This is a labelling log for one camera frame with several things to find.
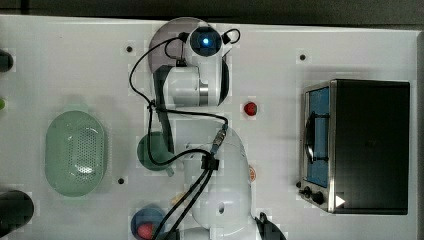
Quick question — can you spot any green mug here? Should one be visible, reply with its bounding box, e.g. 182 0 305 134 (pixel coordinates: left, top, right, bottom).
137 132 174 177

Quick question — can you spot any toy orange half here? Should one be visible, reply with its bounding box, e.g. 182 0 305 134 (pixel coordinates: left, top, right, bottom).
249 166 257 182

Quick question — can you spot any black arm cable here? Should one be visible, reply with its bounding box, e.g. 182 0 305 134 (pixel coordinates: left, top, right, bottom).
128 28 242 240

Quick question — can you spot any black cylinder lower post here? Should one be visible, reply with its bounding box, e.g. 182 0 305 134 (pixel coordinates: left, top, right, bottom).
0 190 34 237

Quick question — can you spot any blue bowl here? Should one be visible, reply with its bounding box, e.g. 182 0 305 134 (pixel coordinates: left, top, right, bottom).
130 206 165 240

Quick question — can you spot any red toy strawberry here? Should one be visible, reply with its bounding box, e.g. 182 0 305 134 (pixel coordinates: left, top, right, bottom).
244 102 257 116

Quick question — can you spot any black cylinder upper post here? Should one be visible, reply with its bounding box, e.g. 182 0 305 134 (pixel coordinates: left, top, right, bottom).
0 49 14 72

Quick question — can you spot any black cylinder post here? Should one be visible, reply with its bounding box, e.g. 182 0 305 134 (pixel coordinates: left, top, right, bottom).
0 190 34 237
0 49 14 72

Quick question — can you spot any grey round plate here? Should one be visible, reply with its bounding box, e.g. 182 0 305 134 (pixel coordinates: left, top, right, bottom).
147 17 211 76

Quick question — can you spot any green toy lime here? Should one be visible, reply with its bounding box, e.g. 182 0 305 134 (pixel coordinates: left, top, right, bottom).
0 99 6 110

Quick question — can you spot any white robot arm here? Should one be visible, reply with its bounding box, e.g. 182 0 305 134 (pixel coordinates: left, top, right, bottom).
153 22 287 240

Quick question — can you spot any red fruit in bowl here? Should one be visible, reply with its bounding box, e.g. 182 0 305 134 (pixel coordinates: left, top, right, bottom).
137 223 154 240

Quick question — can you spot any peeled toy banana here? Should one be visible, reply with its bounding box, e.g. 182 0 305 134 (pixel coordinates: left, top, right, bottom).
170 193 184 205

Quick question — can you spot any black toaster oven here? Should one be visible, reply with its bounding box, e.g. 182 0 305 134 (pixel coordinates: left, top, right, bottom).
296 79 410 215

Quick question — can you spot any green perforated colander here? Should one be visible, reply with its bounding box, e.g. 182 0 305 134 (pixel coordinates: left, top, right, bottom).
45 106 107 197

